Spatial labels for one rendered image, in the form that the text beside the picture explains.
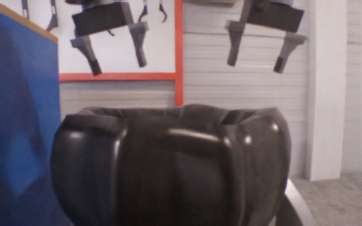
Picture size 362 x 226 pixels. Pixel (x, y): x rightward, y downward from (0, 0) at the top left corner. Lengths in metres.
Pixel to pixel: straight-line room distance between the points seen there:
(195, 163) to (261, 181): 0.10
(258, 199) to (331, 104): 1.66
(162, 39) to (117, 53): 0.33
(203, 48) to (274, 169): 1.26
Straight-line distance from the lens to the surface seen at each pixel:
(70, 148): 0.30
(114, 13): 0.47
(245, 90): 1.53
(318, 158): 1.89
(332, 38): 1.96
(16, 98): 0.67
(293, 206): 0.58
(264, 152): 0.28
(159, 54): 1.39
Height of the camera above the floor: 0.69
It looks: 4 degrees down
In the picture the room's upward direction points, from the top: 1 degrees counter-clockwise
